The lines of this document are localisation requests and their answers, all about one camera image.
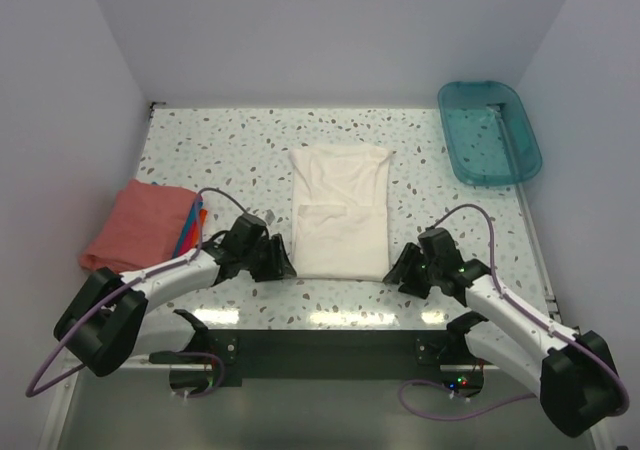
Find folded blue t shirt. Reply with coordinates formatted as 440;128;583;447
172;197;207;258

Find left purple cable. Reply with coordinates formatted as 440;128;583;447
24;187;251;398

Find white t shirt red print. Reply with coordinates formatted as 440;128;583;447
290;144;391;282

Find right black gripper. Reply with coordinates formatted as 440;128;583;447
382;242;440;299

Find teal plastic basket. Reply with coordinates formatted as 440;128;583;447
437;80;543;187

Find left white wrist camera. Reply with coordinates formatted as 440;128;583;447
265;210;275;225

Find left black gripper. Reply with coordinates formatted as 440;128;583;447
241;234;296;282

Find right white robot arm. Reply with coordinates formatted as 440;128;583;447
383;227;629;437

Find purple cable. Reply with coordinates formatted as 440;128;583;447
24;187;251;398
397;203;632;421

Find folded orange t shirt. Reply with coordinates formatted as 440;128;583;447
182;208;207;251

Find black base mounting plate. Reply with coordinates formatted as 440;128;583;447
148;327;486;400

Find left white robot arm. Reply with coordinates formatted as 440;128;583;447
53;213;297;377

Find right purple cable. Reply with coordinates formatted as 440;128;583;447
397;203;632;421

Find folded pink t shirt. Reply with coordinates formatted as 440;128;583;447
78;179;196;273

